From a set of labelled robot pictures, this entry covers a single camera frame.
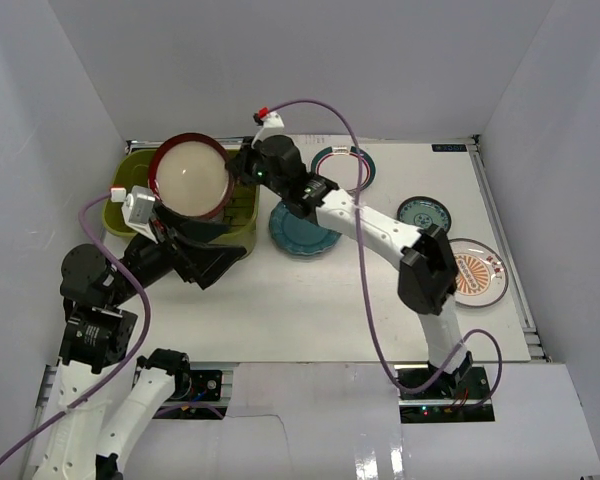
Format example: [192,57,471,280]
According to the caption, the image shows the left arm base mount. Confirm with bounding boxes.
[170,369,223,402]

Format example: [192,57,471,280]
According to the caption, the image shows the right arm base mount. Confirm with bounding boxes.
[398,366,495,425]

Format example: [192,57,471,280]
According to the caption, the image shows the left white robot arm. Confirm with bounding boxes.
[34,206,247,479]

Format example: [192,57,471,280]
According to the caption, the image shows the green plastic bin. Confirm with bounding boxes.
[102,148,259,254]

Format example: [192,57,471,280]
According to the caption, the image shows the white plate with orange pattern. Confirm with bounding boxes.
[450,238,509,309]

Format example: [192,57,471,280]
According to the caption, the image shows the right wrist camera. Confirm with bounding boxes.
[251,107,285,147]

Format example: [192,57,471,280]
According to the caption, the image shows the beige plate with red rim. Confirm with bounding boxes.
[148,133,234,219]

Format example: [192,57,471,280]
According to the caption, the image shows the papers at back edge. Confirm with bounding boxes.
[296,134,353,147]

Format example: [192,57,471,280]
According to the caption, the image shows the purple cable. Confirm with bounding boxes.
[259,98,505,411]
[0,188,152,480]

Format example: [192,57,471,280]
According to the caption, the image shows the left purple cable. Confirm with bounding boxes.
[0,188,152,480]

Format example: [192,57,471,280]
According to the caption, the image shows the teal scalloped plate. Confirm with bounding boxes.
[268,201,341,257]

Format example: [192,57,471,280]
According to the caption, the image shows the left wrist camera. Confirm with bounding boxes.
[121,185,157,243]

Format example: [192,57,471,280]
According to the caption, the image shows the white plate with teal rim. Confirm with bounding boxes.
[310,146,376,194]

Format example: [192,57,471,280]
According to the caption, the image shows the small green blue patterned plate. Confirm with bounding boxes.
[396,196,452,233]

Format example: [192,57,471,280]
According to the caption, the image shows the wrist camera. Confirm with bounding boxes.
[251,107,285,147]
[121,185,157,243]

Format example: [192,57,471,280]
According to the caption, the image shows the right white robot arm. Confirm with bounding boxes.
[227,135,472,399]

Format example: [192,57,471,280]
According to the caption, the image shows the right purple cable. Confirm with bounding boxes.
[259,98,505,411]

